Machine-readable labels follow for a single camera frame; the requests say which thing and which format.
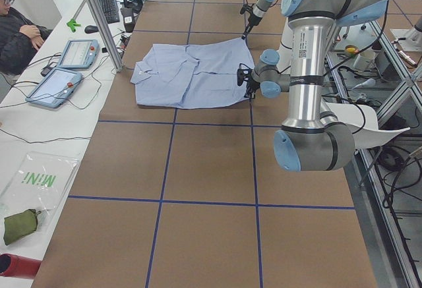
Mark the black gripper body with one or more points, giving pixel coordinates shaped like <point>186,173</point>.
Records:
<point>250,85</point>
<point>252,21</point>

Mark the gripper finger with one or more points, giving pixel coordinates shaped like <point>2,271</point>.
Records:
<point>250,95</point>
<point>246,32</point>

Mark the light blue striped shirt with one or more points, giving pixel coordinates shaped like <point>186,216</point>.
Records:
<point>191,76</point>

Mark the black keyboard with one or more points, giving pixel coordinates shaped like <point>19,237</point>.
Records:
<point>110,10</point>

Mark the black computer mouse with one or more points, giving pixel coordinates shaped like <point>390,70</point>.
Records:
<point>90,29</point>

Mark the far blue teach pendant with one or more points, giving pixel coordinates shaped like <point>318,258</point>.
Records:
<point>78,54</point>

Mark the blue teach pendant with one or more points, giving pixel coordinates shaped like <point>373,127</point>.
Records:
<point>78,54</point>
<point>55,88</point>

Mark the green plastic clip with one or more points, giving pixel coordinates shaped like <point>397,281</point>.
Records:
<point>73,25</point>

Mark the near blue teach pendant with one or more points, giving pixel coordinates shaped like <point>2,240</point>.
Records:
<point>55,88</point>

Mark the white MINI plastic bag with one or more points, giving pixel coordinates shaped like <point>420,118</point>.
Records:
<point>40,183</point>

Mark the seated person black jacket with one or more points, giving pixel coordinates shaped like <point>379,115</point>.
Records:
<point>21,39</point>

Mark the green fabric pouch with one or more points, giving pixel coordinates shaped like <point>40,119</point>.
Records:
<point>20,225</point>

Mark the red cylinder bottle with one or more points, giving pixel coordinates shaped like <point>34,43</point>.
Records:
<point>19,266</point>

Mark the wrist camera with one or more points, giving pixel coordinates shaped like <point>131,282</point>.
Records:
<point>244,74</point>
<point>246,8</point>

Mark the aluminium frame post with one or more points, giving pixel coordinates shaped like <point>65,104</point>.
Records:
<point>105,33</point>

